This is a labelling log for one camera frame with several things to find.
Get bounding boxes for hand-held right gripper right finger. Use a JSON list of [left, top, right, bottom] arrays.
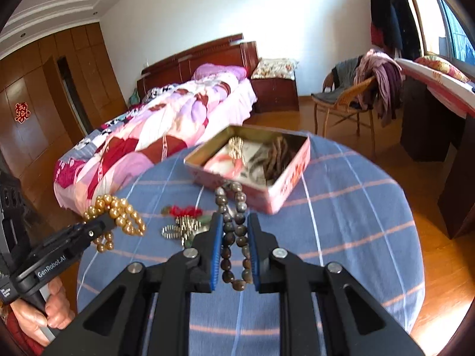
[[247, 213, 425, 356]]

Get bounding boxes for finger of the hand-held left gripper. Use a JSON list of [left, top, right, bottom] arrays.
[[69, 213, 117, 250]]

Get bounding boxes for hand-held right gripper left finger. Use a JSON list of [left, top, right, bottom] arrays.
[[42, 211, 225, 356]]

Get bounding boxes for large brown bead bracelet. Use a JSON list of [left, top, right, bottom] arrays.
[[214, 180, 257, 292]]

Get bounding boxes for gold pearl necklace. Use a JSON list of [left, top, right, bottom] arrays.
[[82, 194, 147, 253]]

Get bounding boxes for pink tin box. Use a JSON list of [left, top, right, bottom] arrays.
[[183, 125, 311, 215]]

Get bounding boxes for pink bangle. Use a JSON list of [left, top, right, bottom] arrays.
[[203, 155, 246, 180]]

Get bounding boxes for small wooden bead bracelet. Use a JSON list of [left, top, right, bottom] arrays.
[[262, 135, 299, 186]]

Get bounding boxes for cream pearl necklace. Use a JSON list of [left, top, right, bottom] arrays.
[[227, 136, 249, 167]]

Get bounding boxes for person's left hand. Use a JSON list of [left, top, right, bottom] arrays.
[[9, 277, 77, 346]]

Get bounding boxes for green jade bangle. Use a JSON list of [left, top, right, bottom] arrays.
[[184, 215, 213, 249]]

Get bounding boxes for red knot coin pendant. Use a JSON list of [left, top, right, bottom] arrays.
[[161, 204, 205, 219]]

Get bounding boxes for blue checked tablecloth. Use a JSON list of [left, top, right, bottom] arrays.
[[76, 130, 425, 356]]

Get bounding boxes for printed paper leaflet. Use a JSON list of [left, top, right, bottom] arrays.
[[223, 144, 268, 186]]

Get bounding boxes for pink patchwork quilt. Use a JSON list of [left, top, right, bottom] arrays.
[[54, 72, 242, 216]]

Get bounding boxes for wooden wardrobe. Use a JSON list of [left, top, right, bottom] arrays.
[[0, 22, 129, 201]]

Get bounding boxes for black white print pillow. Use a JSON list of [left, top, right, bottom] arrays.
[[143, 83, 179, 101]]

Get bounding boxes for wooden nightstand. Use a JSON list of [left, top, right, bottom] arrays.
[[250, 76, 300, 114]]

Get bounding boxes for wicker chair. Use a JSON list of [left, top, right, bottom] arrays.
[[311, 65, 377, 138]]

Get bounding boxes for pink pillow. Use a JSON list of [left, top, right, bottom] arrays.
[[193, 63, 248, 81]]

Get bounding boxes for floral pillow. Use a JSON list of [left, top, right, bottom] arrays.
[[251, 58, 299, 80]]

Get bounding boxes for grey garment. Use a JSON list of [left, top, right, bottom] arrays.
[[312, 58, 362, 104]]

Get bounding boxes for wooden bed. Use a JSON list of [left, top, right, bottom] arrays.
[[53, 33, 260, 217]]

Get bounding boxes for dark wooden desk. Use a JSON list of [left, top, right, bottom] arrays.
[[399, 57, 475, 240]]

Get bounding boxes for pink purple clothes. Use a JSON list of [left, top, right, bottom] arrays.
[[352, 49, 403, 127]]

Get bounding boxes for white red mattress pad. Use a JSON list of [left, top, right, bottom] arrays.
[[396, 57, 475, 117]]

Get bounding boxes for floral cushion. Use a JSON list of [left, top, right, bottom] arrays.
[[415, 55, 470, 82]]

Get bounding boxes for hanging dark coats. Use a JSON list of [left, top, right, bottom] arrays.
[[370, 0, 422, 62]]

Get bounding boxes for window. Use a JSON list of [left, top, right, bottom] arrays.
[[406, 0, 475, 67]]

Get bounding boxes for red paper wall decoration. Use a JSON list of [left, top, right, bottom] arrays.
[[14, 101, 32, 123]]

